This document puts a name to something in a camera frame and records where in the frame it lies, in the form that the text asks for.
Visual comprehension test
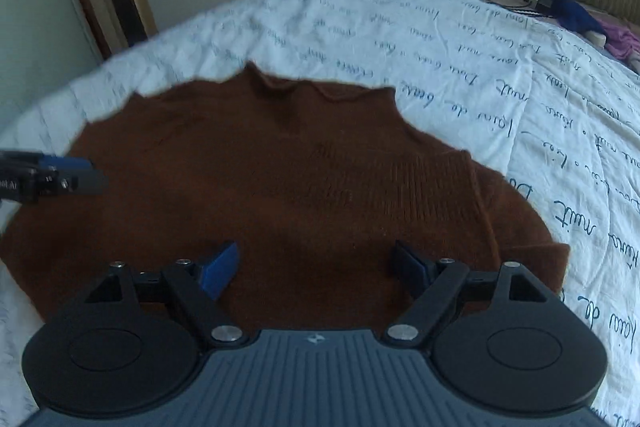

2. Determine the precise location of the brown knit sweater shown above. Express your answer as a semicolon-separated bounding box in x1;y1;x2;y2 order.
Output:
1;66;570;331

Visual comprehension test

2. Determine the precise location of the white quilt with script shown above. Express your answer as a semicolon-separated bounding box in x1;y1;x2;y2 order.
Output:
1;0;639;426

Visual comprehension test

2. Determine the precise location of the dark blue garment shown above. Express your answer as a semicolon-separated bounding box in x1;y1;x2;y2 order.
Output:
549;0;605;35

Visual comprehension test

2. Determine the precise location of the purple garment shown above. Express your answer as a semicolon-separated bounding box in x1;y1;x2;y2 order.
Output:
600;20;639;62

